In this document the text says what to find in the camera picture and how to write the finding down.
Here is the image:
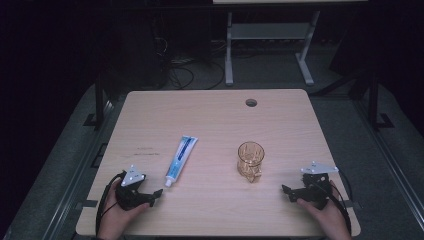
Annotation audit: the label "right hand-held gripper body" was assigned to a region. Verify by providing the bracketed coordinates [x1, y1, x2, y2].
[298, 161, 340, 211]

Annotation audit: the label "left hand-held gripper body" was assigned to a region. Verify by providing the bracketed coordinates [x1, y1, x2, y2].
[114, 164, 150, 212]

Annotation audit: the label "blue white toothpaste tube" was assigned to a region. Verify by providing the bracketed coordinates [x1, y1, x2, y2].
[164, 134, 199, 188]

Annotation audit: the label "amber glass cup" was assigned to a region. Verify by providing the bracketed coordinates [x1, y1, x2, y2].
[236, 141, 266, 184]

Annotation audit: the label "person's left hand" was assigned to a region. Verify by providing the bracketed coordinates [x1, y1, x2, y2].
[97, 180, 151, 240]

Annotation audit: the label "person's right hand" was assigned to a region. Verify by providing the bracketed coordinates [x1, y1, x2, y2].
[295, 180, 353, 240]

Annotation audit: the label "black metal stand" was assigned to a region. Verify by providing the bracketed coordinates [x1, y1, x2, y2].
[367, 73, 396, 132]
[83, 73, 108, 132]

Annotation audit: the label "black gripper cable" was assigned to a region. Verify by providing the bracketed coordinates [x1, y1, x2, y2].
[328, 169, 355, 235]
[95, 170, 128, 238]

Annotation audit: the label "black floor cables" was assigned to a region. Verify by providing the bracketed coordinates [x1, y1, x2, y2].
[166, 57, 226, 91]

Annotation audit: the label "white metal table frame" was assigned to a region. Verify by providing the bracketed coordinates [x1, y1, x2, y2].
[224, 9, 322, 87]

